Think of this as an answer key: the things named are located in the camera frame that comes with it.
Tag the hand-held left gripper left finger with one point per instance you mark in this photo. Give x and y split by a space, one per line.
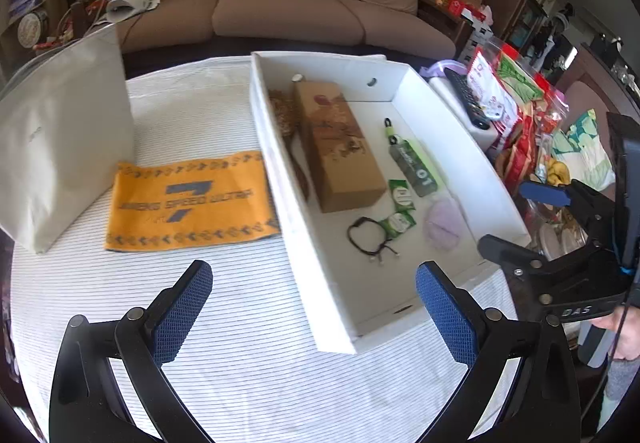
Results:
182 318

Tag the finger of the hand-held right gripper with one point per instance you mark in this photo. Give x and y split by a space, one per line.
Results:
520 255
547 193

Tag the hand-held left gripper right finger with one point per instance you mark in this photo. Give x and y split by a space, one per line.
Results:
447 318

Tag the small green packet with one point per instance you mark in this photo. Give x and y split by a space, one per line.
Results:
397 224
401 195

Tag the white cardboard box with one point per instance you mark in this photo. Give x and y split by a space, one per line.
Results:
445 148

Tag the green pill case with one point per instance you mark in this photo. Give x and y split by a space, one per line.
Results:
415 168

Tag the brown printed cardboard box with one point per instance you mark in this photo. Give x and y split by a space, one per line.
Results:
340 148

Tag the wooden hairbrush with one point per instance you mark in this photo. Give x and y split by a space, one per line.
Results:
285 113

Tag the person's right forearm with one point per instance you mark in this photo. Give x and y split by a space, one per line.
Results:
620 383

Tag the person's right hand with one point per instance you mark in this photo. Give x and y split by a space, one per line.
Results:
625 335

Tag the bunch of bananas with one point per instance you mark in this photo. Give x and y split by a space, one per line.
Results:
552 172

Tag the leaf print cushion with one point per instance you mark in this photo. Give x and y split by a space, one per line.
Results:
582 143

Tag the pile of red snack packets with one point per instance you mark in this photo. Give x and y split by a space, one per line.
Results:
530 133

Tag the white striped tablecloth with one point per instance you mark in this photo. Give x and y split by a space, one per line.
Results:
250 323

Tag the yellow printed towel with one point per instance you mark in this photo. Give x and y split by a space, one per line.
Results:
190 203

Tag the green snack bag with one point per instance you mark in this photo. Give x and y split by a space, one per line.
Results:
520 78

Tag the white red snack bag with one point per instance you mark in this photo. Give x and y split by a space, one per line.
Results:
492 85

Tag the black remote control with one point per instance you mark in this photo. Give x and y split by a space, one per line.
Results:
467 98

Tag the purple plastic container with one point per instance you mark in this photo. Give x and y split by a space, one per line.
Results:
435 69

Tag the wooden cabinet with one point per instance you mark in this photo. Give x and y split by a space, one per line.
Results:
515 13

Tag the white fabric pouch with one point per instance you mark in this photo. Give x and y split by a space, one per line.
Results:
65 133

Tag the round tin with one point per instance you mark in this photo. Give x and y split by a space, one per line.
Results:
34 30

